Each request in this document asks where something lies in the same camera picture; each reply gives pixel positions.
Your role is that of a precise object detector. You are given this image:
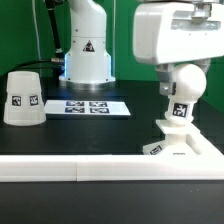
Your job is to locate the black cable hose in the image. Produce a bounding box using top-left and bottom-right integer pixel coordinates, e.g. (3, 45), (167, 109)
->
(9, 0), (67, 73)

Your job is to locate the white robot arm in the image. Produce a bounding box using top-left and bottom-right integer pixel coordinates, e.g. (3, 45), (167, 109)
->
(60, 0), (224, 95)

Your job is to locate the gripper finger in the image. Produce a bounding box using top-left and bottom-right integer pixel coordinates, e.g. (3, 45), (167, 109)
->
(196, 59), (211, 74)
(155, 64), (176, 96)

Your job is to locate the white lamp base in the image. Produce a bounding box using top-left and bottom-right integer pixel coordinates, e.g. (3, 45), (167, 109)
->
(143, 120), (200, 156)

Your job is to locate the white marker sheet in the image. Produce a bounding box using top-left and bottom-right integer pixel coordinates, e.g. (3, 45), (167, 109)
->
(45, 100), (130, 116)

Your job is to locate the white light bulb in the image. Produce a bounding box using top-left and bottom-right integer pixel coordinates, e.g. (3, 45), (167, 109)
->
(165, 64), (207, 125)

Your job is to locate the thin white cable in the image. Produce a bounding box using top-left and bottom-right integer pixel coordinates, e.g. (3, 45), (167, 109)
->
(31, 0), (42, 61)

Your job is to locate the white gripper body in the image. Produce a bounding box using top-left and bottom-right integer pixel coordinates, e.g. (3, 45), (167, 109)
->
(133, 2), (224, 65)

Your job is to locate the white L-shaped wall fence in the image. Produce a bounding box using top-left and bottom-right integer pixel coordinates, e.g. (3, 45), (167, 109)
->
(0, 133), (224, 182)

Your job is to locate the white lamp shade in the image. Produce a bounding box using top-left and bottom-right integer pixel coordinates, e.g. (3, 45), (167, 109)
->
(3, 71), (46, 126)

